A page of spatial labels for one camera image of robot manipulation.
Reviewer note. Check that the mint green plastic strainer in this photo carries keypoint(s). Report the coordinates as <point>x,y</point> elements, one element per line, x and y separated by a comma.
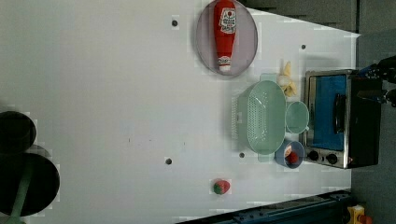
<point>259,116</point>

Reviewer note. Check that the toy strawberry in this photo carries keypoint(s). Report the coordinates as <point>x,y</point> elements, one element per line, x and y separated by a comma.
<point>221,187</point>

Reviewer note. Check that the grey round plate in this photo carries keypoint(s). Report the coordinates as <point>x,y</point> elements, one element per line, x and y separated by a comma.
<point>244,46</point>

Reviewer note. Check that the peeled toy banana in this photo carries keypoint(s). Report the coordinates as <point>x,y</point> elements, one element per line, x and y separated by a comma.
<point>286,83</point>

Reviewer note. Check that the red ketchup bottle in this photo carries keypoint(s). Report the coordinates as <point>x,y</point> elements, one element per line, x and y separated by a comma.
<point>224,25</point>

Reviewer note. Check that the mint green small bowl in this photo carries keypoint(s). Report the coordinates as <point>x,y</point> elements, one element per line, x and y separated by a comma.
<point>296,117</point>

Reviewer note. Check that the black silver toaster oven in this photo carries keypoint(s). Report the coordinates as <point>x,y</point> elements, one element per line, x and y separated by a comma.
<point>343,129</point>

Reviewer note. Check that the blue metal frame rail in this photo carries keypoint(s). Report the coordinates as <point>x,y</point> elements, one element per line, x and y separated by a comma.
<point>327,208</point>

